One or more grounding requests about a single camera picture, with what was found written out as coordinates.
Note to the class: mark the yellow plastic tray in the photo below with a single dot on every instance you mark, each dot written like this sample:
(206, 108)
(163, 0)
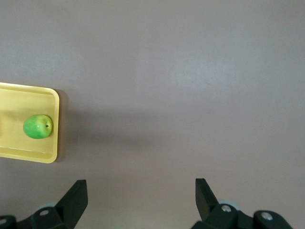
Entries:
(14, 102)

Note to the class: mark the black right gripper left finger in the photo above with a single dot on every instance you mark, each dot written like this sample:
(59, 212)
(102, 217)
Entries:
(71, 207)

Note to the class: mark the green apple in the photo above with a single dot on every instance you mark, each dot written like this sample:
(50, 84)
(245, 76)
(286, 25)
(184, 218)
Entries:
(38, 127)

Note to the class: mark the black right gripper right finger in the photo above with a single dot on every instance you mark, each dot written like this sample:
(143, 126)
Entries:
(209, 210)

